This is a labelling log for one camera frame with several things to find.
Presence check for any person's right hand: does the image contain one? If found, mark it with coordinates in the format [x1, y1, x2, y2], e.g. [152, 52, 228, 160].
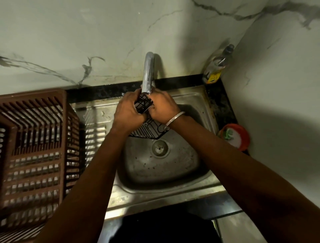
[146, 87, 186, 126]

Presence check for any person's left hand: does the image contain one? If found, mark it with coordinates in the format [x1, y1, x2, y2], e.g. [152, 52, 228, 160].
[111, 88, 148, 135]

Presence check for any black wire rack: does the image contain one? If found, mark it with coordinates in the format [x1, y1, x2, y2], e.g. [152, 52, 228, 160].
[129, 92, 170, 140]

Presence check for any person's left forearm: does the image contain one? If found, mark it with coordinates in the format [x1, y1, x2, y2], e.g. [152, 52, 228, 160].
[35, 128, 128, 243]

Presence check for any person's right forearm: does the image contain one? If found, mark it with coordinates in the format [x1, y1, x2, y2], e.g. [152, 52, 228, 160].
[169, 115, 320, 243]

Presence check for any person's dark clothing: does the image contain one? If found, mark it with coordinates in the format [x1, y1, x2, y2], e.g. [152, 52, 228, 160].
[97, 205, 223, 243]

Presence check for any chrome faucet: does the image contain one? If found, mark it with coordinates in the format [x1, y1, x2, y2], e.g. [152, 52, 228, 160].
[142, 52, 155, 95]

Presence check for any stainless steel sink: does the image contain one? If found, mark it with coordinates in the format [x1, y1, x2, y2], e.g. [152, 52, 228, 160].
[70, 85, 227, 221]

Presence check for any clear dish soap bottle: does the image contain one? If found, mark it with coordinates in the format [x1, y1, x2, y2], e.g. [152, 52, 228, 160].
[202, 44, 235, 84]

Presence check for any orange round container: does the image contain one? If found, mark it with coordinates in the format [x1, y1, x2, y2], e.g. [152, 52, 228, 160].
[217, 123, 250, 152]

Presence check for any brown plastic dish basket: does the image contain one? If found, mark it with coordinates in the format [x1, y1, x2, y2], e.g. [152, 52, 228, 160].
[0, 89, 81, 243]

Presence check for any silver bracelet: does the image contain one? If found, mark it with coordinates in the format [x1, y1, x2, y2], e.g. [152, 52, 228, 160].
[164, 111, 186, 131]

